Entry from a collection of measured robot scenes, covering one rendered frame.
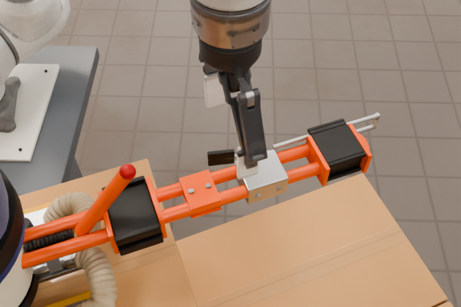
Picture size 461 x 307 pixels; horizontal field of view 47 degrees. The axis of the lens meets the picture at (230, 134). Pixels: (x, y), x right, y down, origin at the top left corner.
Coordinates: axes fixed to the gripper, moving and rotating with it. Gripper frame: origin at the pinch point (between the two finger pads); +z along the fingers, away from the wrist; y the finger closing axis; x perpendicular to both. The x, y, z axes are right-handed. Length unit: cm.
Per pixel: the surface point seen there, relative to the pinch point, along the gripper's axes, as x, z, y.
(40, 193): -31.6, 24.2, -16.7
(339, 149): 18.0, 9.0, 2.6
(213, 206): -4.5, 11.2, 4.3
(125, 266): -20.2, 24.3, 2.9
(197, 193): -6.2, 10.0, 1.9
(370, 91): 100, 119, -88
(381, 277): 37, 64, 8
